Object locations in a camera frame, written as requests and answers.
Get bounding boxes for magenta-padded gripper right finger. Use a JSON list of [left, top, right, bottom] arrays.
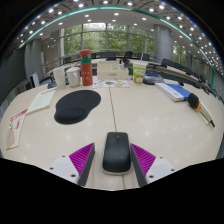
[[129, 143, 177, 188]]

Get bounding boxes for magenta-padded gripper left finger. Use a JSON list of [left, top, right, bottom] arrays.
[[48, 142, 96, 187]]

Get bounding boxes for black computer mouse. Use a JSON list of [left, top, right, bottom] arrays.
[[101, 131, 132, 176]]

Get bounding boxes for black mouse pad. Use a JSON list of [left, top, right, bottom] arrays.
[[53, 89, 102, 126]]

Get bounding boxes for red and white leaflet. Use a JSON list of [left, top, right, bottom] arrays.
[[5, 108, 29, 151]]

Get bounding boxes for cream paper document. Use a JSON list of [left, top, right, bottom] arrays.
[[25, 88, 58, 116]]

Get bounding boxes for black handheld microphone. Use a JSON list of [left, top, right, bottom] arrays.
[[187, 92, 216, 129]]

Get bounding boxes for blue and white book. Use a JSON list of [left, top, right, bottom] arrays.
[[154, 82, 192, 103]]

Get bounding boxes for white lidded ceramic mug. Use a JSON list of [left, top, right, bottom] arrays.
[[65, 66, 82, 88]]

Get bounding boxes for white floor-standing appliance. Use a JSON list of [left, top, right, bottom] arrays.
[[29, 72, 41, 89]]

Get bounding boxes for green printed paper cup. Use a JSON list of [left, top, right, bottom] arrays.
[[132, 63, 148, 85]]

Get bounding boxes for colourful sticker sheet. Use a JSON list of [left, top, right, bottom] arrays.
[[92, 79, 131, 89]]

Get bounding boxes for red thermos bottle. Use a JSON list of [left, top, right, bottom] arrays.
[[79, 49, 94, 87]]

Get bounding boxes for black office chairs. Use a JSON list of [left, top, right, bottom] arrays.
[[63, 49, 223, 101]]

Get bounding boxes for white cardboard box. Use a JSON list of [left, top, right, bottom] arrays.
[[96, 59, 130, 81]]

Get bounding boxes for ceiling lights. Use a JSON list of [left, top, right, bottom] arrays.
[[13, 0, 224, 68]]

